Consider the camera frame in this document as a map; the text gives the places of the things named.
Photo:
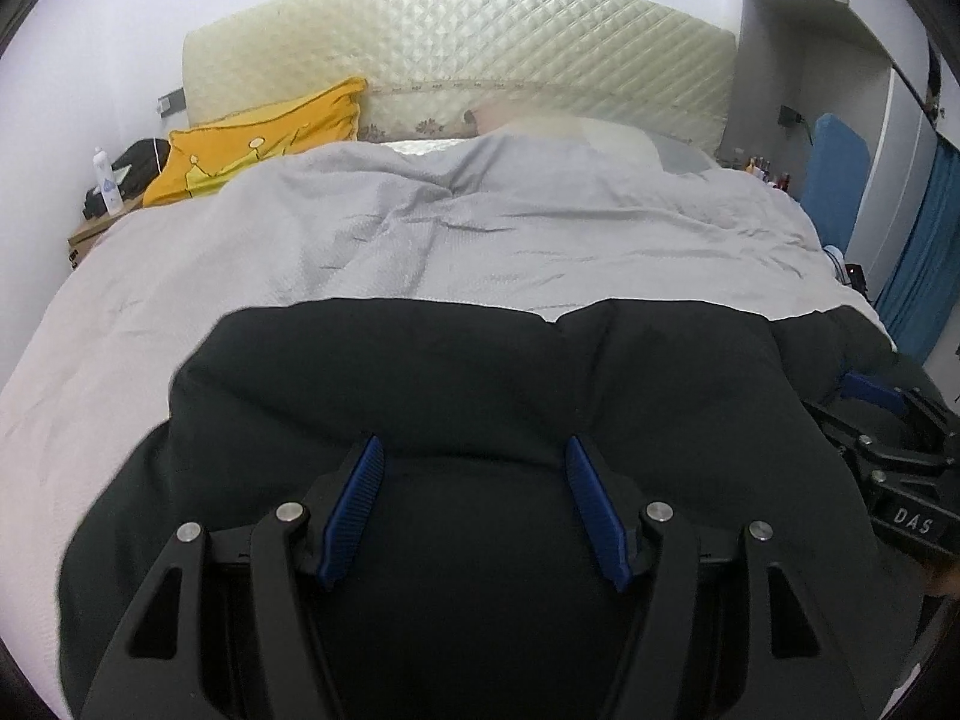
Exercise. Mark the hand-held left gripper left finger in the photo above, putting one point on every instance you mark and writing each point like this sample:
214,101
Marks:
352,510

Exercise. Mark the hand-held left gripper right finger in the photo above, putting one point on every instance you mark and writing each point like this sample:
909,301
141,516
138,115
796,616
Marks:
596,510

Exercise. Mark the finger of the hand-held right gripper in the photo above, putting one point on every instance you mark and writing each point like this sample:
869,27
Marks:
870,388

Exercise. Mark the black puffer jacket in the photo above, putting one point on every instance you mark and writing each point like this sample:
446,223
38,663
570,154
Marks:
465,390

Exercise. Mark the small black tripod device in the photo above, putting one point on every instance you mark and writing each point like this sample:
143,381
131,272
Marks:
856,279

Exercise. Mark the blue curtain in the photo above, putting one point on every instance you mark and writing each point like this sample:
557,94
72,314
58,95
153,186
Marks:
926,255

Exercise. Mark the row of small bottles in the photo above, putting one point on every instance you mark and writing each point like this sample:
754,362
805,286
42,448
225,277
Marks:
757,169

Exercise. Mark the grey wardrobe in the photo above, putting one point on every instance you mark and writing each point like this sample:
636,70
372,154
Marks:
885,127

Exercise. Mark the grey duvet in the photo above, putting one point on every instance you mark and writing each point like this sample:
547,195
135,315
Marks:
375,240

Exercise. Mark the grey patchwork pillow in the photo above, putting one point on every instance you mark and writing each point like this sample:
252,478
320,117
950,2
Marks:
637,142

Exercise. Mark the yellow crown print pillow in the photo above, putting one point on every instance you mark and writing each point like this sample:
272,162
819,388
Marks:
247,150

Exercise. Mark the wooden nightstand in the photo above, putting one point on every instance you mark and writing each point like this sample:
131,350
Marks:
90,236

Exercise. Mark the black bag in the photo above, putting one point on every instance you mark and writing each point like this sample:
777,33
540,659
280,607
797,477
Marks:
142,165

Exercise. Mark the white plastic bottle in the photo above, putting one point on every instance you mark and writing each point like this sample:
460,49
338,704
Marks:
109,187

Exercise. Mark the cream quilted headboard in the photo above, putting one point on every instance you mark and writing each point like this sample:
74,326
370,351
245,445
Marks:
487,37

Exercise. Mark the black wall charger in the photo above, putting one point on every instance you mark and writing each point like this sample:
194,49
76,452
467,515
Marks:
791,118

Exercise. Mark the wall socket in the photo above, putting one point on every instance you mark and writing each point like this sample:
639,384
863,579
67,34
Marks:
171,103

